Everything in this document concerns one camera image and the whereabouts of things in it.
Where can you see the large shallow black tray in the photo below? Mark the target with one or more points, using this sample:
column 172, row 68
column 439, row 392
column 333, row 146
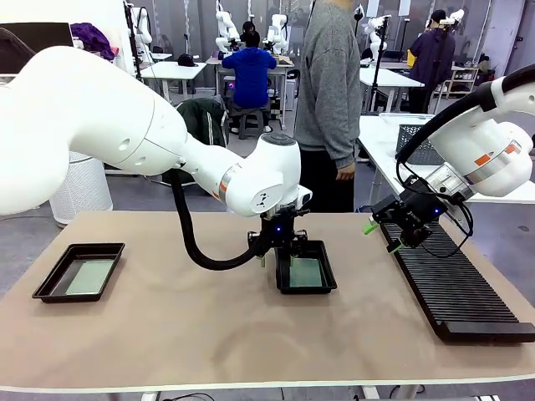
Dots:
column 83, row 249

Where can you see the white framed work desk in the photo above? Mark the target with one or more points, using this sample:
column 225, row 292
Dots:
column 285, row 67

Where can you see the grey step stool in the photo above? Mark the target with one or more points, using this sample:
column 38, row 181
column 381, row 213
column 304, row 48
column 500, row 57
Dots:
column 252, row 123

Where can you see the person in blue jacket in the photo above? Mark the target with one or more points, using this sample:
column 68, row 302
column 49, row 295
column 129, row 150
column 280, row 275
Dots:
column 249, row 75

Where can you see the person in dark purplish jacket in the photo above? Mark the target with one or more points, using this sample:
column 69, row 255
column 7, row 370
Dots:
column 430, row 58

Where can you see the white cylindrical air purifier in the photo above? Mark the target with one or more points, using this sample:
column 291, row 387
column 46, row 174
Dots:
column 83, row 192

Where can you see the white background table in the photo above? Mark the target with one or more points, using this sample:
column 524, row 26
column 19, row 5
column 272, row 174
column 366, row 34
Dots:
column 388, row 77

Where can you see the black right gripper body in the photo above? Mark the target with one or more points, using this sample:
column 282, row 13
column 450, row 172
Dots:
column 424, row 206

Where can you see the crumpled cloth jacket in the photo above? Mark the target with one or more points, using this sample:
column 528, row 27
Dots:
column 92, row 37

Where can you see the black baseball cap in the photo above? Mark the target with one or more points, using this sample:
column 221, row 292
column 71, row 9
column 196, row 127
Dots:
column 187, row 60

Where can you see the person's left forearm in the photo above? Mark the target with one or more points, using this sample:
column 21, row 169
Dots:
column 347, row 142

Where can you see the black slotted board rack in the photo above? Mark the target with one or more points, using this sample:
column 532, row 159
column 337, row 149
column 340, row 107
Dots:
column 455, row 288

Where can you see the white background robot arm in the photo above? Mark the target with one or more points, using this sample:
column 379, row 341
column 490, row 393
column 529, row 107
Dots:
column 278, row 29
column 142, row 33
column 455, row 16
column 225, row 25
column 376, row 31

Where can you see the large white work table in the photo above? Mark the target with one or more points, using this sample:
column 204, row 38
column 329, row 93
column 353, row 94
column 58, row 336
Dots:
column 380, row 142

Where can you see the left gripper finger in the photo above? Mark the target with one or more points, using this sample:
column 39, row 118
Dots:
column 301, row 240
column 256, row 241

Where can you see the small deep black tray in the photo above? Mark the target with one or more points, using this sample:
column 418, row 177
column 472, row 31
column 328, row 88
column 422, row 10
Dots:
column 307, row 290

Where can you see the dark green puffer jacket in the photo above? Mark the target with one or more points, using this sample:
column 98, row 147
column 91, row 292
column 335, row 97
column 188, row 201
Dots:
column 205, row 121

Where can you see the person in grey sweater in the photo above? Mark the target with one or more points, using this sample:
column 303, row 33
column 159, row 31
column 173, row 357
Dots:
column 326, row 83

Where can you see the white office desk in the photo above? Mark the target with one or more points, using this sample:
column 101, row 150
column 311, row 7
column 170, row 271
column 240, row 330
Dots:
column 171, row 70

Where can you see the white shelf unit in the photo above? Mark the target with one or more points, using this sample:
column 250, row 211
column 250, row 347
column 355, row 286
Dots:
column 464, row 81

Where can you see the person's left hand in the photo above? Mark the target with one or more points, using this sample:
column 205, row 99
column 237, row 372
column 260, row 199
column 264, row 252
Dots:
column 346, row 172

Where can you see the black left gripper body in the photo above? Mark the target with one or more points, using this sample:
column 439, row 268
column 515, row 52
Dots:
column 278, row 231

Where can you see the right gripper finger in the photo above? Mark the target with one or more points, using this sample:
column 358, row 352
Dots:
column 414, row 239
column 390, row 209

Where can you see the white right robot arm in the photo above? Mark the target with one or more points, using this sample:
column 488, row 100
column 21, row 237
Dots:
column 493, row 154

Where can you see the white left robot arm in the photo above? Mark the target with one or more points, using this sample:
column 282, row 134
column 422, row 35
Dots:
column 104, row 117

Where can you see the grey plastic basket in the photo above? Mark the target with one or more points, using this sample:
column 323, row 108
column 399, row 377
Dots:
column 428, row 155

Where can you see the green printed circuit board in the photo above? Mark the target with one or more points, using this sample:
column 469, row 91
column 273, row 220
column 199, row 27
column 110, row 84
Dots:
column 309, row 273
column 90, row 277

